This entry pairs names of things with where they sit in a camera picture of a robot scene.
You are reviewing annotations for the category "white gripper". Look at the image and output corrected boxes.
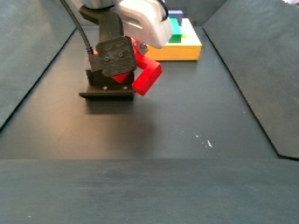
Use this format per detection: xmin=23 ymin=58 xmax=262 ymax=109
xmin=115 ymin=0 xmax=172 ymax=48

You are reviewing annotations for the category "red E-shaped block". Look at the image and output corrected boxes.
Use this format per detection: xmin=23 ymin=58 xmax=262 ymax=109
xmin=88 ymin=38 xmax=163 ymax=95

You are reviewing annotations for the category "yellow base board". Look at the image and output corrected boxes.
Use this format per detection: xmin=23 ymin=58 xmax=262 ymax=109
xmin=146 ymin=18 xmax=202 ymax=61

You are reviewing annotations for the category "purple cross block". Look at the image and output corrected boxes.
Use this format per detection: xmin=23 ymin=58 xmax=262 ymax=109
xmin=168 ymin=10 xmax=183 ymax=24

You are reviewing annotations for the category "green bar block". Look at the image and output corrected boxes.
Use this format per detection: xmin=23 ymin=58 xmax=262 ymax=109
xmin=170 ymin=18 xmax=183 ymax=43

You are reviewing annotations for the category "black angled holder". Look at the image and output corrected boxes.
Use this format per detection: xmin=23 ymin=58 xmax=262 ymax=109
xmin=79 ymin=69 xmax=135 ymax=101

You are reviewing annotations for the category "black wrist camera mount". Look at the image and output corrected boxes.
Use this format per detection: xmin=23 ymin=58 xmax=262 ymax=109
xmin=79 ymin=6 xmax=136 ymax=77

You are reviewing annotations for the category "black cable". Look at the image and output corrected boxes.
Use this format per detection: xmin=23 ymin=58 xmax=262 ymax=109
xmin=59 ymin=0 xmax=96 ymax=55

